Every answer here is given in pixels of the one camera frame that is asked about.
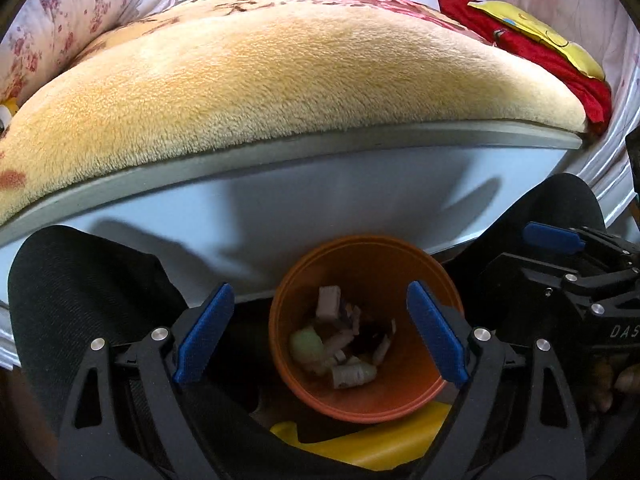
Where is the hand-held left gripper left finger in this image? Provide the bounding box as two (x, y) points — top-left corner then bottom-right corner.
(59, 282), (236, 480)

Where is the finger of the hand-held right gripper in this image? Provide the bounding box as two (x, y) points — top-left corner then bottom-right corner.
(487, 253), (598, 311)
(523, 221), (640, 267)

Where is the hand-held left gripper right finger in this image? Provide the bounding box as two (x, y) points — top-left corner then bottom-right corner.
(406, 281), (588, 480)

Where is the orange plastic bin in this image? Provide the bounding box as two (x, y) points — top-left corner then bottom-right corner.
(268, 235), (466, 423)

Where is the person's right hand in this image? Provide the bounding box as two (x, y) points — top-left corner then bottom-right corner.
(589, 359), (640, 414)

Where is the yellow plastic object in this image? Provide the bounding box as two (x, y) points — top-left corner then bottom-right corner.
(270, 400), (454, 472)

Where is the person's left leg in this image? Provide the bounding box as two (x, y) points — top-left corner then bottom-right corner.
(7, 225), (416, 480)

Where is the red pillow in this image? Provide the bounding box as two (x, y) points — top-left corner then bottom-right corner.
(437, 0), (613, 126)

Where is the white sheer curtain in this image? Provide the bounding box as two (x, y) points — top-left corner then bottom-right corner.
(480, 0), (640, 228)

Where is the yellow cushion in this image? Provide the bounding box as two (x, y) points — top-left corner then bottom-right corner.
(467, 0), (606, 81)

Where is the yellow printed plush blanket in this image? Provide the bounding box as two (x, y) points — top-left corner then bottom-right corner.
(0, 0), (589, 227)

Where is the floral pink pillow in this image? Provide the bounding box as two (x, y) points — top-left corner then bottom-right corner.
(0, 0), (144, 111)

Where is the white bed frame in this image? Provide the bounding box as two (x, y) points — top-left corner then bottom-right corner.
(0, 120), (584, 307)

